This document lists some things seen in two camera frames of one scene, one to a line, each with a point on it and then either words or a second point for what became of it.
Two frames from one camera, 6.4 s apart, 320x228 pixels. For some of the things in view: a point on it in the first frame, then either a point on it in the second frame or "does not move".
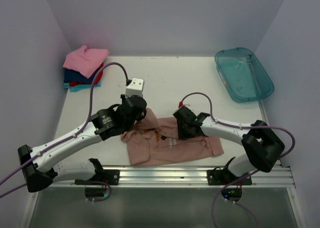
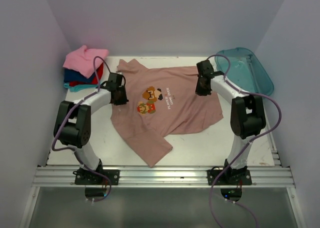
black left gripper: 122,96 → 124,99
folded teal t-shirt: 80,87 does not move
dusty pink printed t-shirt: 153,142 → 161,102
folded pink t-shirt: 85,61 does not move
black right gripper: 182,134 → 199,91
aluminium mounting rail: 274,176 does not move
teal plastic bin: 243,74 does not move
